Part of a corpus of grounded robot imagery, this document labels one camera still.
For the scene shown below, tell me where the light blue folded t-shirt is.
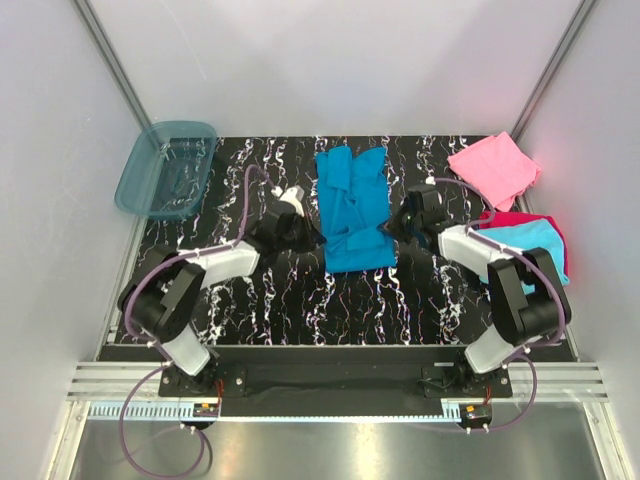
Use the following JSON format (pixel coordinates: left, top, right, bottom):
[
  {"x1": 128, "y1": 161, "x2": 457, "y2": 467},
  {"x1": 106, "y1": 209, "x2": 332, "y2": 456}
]
[{"x1": 482, "y1": 219, "x2": 570, "y2": 286}]

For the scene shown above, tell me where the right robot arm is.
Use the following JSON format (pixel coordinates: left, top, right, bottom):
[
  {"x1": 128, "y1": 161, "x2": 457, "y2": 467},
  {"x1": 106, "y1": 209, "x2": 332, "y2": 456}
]
[{"x1": 379, "y1": 183, "x2": 571, "y2": 397}]

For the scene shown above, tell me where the teal plastic bin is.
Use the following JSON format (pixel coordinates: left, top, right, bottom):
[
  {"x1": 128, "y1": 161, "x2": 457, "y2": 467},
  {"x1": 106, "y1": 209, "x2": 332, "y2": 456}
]
[{"x1": 114, "y1": 120, "x2": 218, "y2": 221}]

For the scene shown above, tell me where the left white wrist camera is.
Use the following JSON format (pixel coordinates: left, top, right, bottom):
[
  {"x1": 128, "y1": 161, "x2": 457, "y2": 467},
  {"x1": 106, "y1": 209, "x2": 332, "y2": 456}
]
[{"x1": 271, "y1": 185, "x2": 305, "y2": 217}]

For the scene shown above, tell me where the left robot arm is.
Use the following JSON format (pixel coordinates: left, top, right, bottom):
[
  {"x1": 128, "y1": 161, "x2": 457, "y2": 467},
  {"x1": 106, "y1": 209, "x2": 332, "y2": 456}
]
[{"x1": 117, "y1": 212, "x2": 326, "y2": 396}]

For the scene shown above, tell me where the magenta folded t-shirt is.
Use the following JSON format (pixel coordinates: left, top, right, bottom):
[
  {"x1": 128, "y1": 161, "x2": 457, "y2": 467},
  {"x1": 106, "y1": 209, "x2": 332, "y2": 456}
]
[{"x1": 479, "y1": 210, "x2": 569, "y2": 275}]

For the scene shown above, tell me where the pink folded t-shirt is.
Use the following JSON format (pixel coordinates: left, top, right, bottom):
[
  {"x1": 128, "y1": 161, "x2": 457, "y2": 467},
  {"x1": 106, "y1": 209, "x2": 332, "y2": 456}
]
[{"x1": 448, "y1": 132, "x2": 541, "y2": 212}]

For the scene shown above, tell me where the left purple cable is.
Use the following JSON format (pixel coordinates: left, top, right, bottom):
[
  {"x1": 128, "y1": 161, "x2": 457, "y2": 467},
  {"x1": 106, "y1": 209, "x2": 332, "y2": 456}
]
[{"x1": 119, "y1": 165, "x2": 281, "y2": 476}]

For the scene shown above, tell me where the left corner frame post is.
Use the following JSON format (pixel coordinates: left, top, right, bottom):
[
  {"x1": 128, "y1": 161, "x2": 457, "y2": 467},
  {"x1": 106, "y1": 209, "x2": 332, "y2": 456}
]
[{"x1": 71, "y1": 0, "x2": 151, "y2": 129}]

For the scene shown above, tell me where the right corner frame post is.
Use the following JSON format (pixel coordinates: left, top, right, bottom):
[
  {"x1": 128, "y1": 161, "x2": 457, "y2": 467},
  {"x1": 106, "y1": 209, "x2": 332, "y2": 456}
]
[{"x1": 510, "y1": 0, "x2": 599, "y2": 143}]

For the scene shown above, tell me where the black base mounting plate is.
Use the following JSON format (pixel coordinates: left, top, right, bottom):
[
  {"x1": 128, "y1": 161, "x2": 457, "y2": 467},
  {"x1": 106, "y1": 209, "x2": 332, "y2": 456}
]
[{"x1": 159, "y1": 346, "x2": 513, "y2": 421}]

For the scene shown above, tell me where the corner frame post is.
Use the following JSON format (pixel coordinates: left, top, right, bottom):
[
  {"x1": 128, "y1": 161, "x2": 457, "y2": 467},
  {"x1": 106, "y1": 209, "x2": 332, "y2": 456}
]
[
  {"x1": 510, "y1": 0, "x2": 599, "y2": 143},
  {"x1": 71, "y1": 0, "x2": 151, "y2": 129}
]

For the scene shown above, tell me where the slotted cable duct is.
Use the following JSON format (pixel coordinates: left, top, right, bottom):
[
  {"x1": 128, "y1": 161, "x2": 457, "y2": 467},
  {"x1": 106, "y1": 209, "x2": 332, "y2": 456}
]
[{"x1": 88, "y1": 400, "x2": 482, "y2": 423}]

